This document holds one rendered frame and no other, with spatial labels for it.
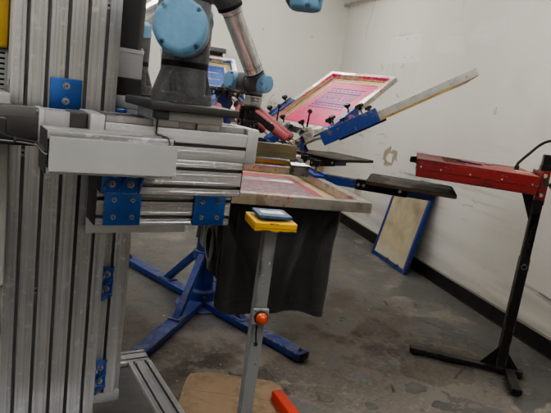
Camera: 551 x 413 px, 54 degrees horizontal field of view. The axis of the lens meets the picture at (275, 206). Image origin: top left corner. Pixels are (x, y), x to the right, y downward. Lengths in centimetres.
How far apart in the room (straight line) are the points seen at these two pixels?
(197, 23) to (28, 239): 70
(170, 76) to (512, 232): 301
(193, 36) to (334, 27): 575
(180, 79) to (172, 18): 19
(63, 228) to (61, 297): 19
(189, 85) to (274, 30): 535
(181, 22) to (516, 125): 312
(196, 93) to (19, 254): 62
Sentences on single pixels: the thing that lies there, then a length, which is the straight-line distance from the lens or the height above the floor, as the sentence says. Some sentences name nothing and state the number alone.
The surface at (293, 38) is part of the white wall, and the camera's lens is 673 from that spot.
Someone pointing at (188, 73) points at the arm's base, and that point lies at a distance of 135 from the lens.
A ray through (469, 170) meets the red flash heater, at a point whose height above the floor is 109.
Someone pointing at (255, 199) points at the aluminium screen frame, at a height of 97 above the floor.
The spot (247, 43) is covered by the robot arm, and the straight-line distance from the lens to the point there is 214.
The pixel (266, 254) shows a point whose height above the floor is 84.
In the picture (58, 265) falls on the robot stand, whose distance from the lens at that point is 155.
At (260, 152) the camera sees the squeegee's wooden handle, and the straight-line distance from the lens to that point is 241.
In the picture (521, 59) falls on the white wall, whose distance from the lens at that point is 414.
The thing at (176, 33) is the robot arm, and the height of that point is 141.
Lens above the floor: 130
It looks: 11 degrees down
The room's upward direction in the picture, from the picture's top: 8 degrees clockwise
